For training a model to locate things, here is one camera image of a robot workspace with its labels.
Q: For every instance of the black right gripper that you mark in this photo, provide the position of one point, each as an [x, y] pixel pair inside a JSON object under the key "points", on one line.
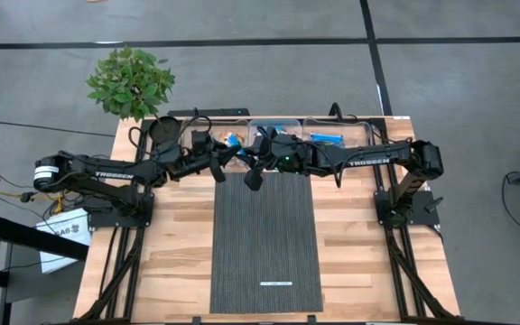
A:
{"points": [[271, 153]]}

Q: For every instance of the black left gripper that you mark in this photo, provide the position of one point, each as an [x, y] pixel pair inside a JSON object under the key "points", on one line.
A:
{"points": [[192, 164]]}

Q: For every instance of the light blue granola bar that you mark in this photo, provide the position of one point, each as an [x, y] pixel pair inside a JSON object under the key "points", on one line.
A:
{"points": [[280, 131]]}

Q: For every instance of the blue wrapper granola bar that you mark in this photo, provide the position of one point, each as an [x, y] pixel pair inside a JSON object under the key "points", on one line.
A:
{"points": [[327, 136]]}

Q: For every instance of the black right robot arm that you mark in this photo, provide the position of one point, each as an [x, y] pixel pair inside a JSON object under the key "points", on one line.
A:
{"points": [[368, 160]]}

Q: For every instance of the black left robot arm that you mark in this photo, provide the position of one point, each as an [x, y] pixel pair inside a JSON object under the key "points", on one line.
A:
{"points": [[115, 173]]}

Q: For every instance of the large clear plastic bin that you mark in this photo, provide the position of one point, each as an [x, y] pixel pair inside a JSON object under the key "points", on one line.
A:
{"points": [[359, 135], [184, 137]]}

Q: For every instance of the small clear plastic bin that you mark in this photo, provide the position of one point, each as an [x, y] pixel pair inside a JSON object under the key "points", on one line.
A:
{"points": [[294, 128]]}

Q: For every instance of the dark grey woven placemat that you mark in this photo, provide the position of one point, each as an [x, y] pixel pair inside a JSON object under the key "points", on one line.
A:
{"points": [[264, 244]]}

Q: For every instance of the green plant in black pot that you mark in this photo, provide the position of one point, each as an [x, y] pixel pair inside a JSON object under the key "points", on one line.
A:
{"points": [[129, 83]]}

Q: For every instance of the white label strip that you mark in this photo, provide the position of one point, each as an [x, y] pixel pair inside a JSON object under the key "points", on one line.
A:
{"points": [[276, 283]]}

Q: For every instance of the white corner sticker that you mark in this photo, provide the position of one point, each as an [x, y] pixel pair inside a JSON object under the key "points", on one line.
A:
{"points": [[401, 117]]}

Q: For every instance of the black edge clamp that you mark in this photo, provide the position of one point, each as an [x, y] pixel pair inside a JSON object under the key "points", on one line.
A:
{"points": [[196, 320], [312, 319]]}

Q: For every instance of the white cardboard box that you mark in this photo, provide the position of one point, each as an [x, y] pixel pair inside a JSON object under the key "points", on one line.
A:
{"points": [[68, 228]]}

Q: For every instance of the black power plug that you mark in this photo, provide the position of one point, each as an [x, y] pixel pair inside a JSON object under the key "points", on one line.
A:
{"points": [[27, 197]]}

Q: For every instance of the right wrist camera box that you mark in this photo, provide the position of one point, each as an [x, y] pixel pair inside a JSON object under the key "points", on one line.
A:
{"points": [[287, 160]]}

